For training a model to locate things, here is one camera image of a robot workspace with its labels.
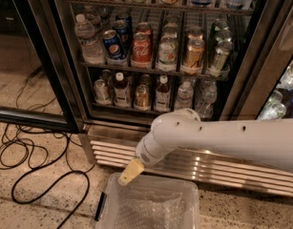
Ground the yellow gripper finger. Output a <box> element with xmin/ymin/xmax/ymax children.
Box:
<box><xmin>118</xmin><ymin>158</ymin><xmax>144</xmax><ymax>186</ymax></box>

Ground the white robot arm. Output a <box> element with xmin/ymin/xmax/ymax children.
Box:
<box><xmin>118</xmin><ymin>108</ymin><xmax>293</xmax><ymax>186</ymax></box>

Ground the gold can bottom shelf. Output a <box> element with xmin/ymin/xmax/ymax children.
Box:
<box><xmin>134</xmin><ymin>85</ymin><xmax>150</xmax><ymax>111</ymax></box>

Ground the brown juice bottle right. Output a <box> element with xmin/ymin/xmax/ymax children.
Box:
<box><xmin>154</xmin><ymin>74</ymin><xmax>171</xmax><ymax>112</ymax></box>

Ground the brown juice bottle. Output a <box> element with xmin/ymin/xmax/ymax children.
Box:
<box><xmin>154</xmin><ymin>74</ymin><xmax>171</xmax><ymax>112</ymax></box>
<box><xmin>114</xmin><ymin>73</ymin><xmax>131</xmax><ymax>108</ymax></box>

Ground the brown juice bottle left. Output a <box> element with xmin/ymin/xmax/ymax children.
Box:
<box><xmin>114</xmin><ymin>73</ymin><xmax>131</xmax><ymax>108</ymax></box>

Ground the silver can bottom shelf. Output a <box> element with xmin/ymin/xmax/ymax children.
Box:
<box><xmin>94</xmin><ymin>79</ymin><xmax>111</xmax><ymax>105</ymax></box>

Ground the clear water bottle bottom left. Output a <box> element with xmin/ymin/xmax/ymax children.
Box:
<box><xmin>174</xmin><ymin>81</ymin><xmax>194</xmax><ymax>110</ymax></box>

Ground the clear water bottle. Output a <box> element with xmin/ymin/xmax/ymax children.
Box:
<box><xmin>195</xmin><ymin>85</ymin><xmax>217</xmax><ymax>119</ymax></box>
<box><xmin>174</xmin><ymin>81</ymin><xmax>194</xmax><ymax>110</ymax></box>

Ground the clear water bottle bottom right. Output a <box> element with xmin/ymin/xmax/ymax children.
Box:
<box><xmin>195</xmin><ymin>85</ymin><xmax>217</xmax><ymax>119</ymax></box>

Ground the stainless steel fridge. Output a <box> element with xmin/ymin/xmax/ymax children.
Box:
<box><xmin>6</xmin><ymin>0</ymin><xmax>293</xmax><ymax>198</ymax></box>

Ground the open glass fridge door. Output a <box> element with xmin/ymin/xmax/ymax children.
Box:
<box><xmin>0</xmin><ymin>0</ymin><xmax>81</xmax><ymax>133</ymax></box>

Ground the clear water bottle middle shelf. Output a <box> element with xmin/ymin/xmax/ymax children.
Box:
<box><xmin>74</xmin><ymin>14</ymin><xmax>104</xmax><ymax>64</ymax></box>

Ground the clear plastic storage bin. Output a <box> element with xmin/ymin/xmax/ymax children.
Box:
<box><xmin>94</xmin><ymin>173</ymin><xmax>200</xmax><ymax>229</ymax></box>

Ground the bubble wrap sheet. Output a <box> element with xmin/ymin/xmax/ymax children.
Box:
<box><xmin>115</xmin><ymin>190</ymin><xmax>185</xmax><ymax>229</ymax></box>

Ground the red Coca-Cola can front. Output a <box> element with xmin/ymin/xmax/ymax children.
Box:
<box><xmin>132</xmin><ymin>32</ymin><xmax>151</xmax><ymax>63</ymax></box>

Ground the blue Pepsi can front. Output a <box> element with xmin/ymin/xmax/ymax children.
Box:
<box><xmin>102</xmin><ymin>30</ymin><xmax>125</xmax><ymax>60</ymax></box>

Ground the white green soda can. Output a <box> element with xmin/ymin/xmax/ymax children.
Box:
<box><xmin>157</xmin><ymin>37</ymin><xmax>178</xmax><ymax>65</ymax></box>

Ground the gold soda can front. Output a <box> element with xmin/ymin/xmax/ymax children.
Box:
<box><xmin>184</xmin><ymin>38</ymin><xmax>205</xmax><ymax>69</ymax></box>

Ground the white can right door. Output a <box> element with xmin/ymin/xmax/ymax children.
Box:
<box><xmin>258</xmin><ymin>102</ymin><xmax>286</xmax><ymax>120</ymax></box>

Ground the green silver soda can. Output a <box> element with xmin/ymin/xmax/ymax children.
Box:
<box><xmin>210</xmin><ymin>40</ymin><xmax>233</xmax><ymax>71</ymax></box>

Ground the black floor cable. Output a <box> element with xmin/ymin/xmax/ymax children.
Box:
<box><xmin>0</xmin><ymin>65</ymin><xmax>95</xmax><ymax>229</ymax></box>

